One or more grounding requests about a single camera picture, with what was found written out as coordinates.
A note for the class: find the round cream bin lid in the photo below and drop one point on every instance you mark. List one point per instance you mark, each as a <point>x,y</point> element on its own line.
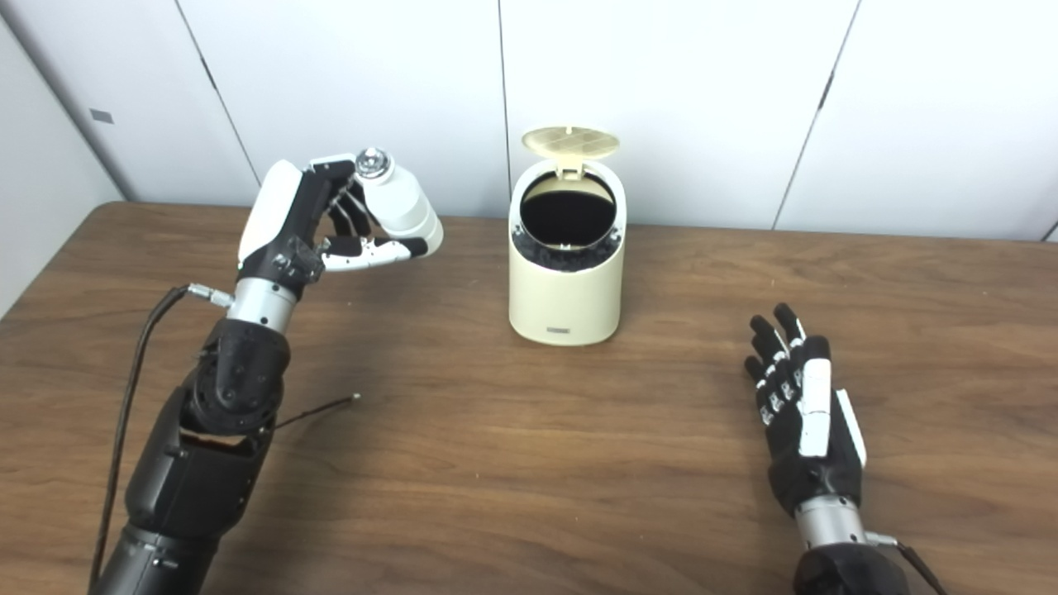
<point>570,142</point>

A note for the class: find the cream-colored desktop trash bin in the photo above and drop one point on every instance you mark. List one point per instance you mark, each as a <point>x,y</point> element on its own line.
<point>566,302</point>

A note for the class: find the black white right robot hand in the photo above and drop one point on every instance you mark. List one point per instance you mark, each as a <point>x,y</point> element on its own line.
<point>814,421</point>

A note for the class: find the small white plastic bottle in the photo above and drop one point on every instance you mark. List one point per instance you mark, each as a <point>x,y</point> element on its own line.
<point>405,202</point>

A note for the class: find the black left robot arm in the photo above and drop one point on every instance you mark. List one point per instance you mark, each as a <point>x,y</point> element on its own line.
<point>198,471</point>

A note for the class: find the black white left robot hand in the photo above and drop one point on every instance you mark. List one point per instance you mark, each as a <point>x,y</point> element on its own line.
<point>285,223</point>

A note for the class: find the black trash bag liner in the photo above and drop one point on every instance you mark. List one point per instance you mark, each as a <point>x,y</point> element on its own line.
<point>566,259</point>

